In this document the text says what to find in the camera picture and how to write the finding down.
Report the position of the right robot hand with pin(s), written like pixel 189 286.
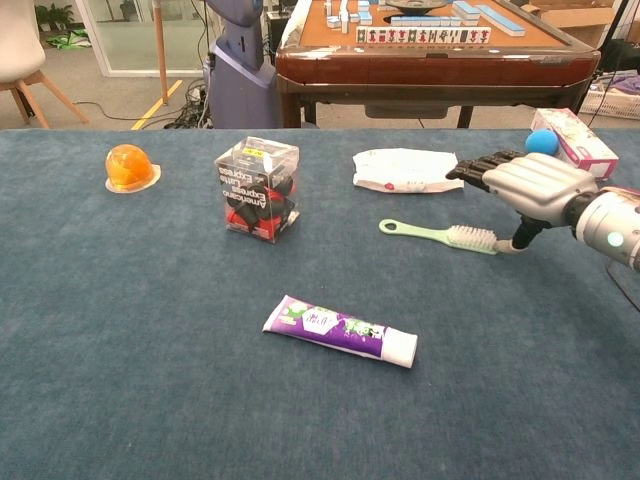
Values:
pixel 540 185

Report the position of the light green brush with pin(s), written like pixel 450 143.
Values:
pixel 440 235

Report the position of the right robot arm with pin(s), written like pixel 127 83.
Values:
pixel 607 225

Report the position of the purple robot base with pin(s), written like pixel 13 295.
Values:
pixel 240 75

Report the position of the blue ball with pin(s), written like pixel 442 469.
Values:
pixel 541 141

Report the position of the pink white carton box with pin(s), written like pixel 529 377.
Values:
pixel 580 142

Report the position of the white plastic basket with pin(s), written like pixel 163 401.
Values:
pixel 611 102

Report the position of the white tissue pack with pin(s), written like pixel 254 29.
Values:
pixel 405 169

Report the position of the brown mahjong table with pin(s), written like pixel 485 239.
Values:
pixel 435 65

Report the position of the cardboard box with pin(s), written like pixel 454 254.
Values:
pixel 575 20

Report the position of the row of mahjong tiles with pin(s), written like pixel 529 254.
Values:
pixel 422 35

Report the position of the purple white toothpaste tube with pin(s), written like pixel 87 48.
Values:
pixel 340 331

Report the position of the clear box of coffee capsules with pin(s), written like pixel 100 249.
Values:
pixel 257 192

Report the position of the wooden pole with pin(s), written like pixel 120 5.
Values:
pixel 160 50

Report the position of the orange jelly cup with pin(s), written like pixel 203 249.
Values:
pixel 129 168

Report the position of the green potted plant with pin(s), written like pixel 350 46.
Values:
pixel 55 15

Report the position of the white wooden-legged chair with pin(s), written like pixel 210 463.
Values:
pixel 22 55

